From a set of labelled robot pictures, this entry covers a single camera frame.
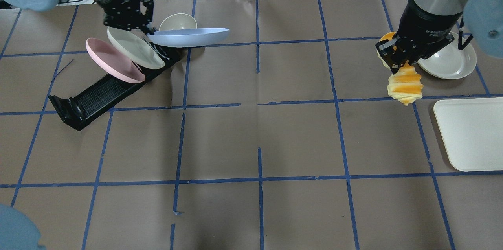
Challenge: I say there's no croissant bread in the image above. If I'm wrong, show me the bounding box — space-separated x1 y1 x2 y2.
376 32 424 106

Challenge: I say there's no cream plate with lemon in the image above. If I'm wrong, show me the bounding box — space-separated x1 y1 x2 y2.
417 32 477 80

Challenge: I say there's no blue plate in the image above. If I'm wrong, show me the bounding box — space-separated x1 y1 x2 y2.
147 28 230 48

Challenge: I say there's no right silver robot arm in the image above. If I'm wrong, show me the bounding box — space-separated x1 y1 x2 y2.
375 0 503 74

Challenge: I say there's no cream bowl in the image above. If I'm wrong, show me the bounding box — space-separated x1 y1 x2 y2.
159 13 198 30

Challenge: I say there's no cream rectangular tray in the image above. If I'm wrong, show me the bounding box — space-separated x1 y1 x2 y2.
433 97 503 172

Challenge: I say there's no cream plate in rack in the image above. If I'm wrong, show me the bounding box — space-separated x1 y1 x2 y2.
107 27 165 70

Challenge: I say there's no pink plate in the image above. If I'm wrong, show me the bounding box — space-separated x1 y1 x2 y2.
86 37 146 84

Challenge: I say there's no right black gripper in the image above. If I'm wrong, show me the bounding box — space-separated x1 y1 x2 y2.
375 6 458 70

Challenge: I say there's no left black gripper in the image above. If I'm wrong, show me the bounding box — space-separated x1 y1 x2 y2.
93 0 158 35

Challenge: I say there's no black dish rack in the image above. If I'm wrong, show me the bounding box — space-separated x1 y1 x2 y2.
49 38 182 131

